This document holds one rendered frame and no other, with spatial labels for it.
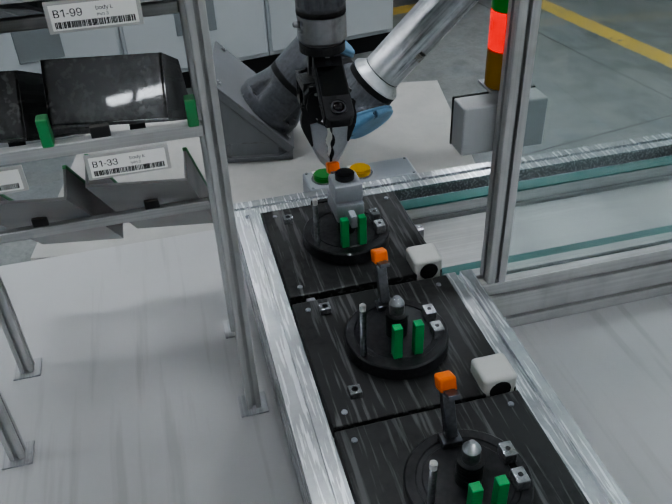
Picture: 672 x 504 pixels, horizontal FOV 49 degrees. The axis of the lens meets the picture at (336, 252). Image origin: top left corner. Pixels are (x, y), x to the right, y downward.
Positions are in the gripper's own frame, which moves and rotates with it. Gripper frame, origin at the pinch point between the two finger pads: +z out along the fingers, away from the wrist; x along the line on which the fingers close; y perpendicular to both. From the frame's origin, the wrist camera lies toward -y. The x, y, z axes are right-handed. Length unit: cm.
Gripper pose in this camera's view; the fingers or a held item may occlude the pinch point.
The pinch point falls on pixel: (330, 162)
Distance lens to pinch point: 122.5
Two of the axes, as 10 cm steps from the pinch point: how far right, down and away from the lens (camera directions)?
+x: -9.7, 1.8, -1.8
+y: -2.5, -5.6, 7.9
